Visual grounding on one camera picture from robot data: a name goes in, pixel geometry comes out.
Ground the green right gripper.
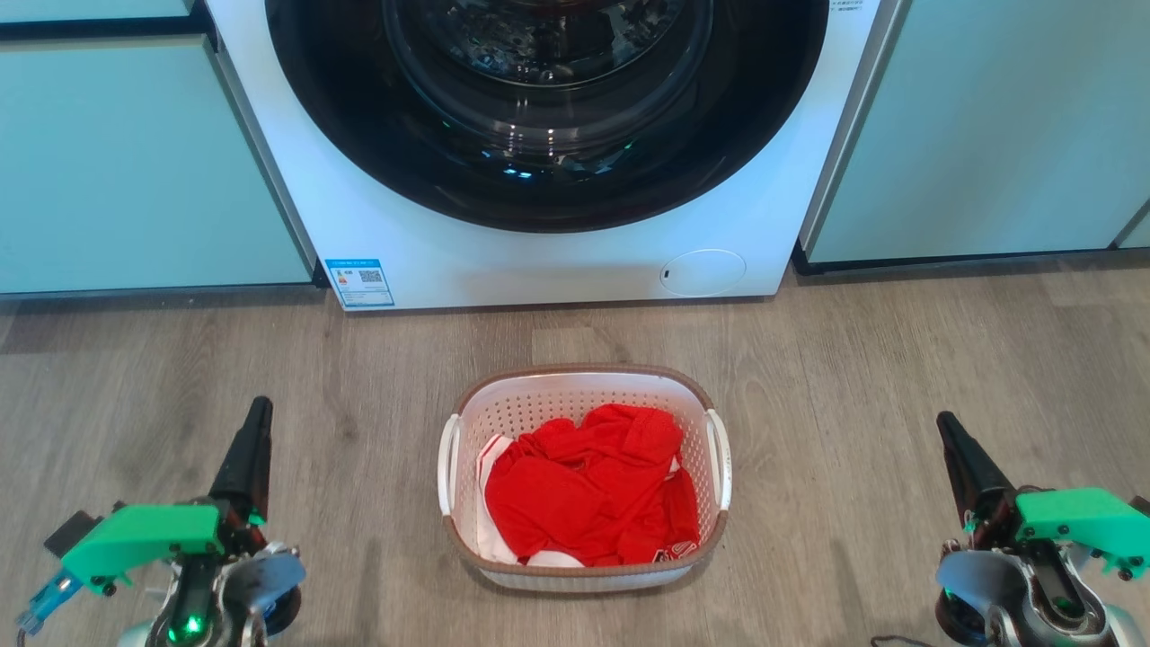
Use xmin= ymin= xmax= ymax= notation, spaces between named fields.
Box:
xmin=936 ymin=412 xmax=1150 ymax=581

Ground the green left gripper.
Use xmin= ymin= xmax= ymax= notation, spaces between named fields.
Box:
xmin=60 ymin=396 xmax=273 ymax=587

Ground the white laundry basket brown rim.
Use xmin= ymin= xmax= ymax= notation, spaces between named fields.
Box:
xmin=438 ymin=364 xmax=733 ymax=592

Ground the blue energy label sticker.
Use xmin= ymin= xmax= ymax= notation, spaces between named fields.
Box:
xmin=324 ymin=259 xmax=395 ymax=309

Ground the white front-load washing machine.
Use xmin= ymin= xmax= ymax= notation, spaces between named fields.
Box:
xmin=205 ymin=0 xmax=904 ymax=312

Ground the large pale green cabinet door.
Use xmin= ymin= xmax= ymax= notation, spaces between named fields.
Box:
xmin=0 ymin=36 xmax=315 ymax=296

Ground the round white filter cover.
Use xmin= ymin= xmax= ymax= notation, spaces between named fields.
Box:
xmin=660 ymin=249 xmax=747 ymax=297

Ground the wide pale green cabinet door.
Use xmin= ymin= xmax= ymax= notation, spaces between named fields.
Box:
xmin=798 ymin=0 xmax=1150 ymax=266

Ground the red garment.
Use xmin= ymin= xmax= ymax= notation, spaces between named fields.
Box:
xmin=483 ymin=403 xmax=701 ymax=567

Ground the black round washer door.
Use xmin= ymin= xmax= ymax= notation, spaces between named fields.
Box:
xmin=265 ymin=0 xmax=829 ymax=233

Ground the narrow pale green cabinet panel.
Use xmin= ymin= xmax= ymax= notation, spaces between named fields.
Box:
xmin=0 ymin=0 xmax=194 ymax=23

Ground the blue cable connector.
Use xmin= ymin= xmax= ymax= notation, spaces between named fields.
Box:
xmin=15 ymin=570 xmax=84 ymax=635

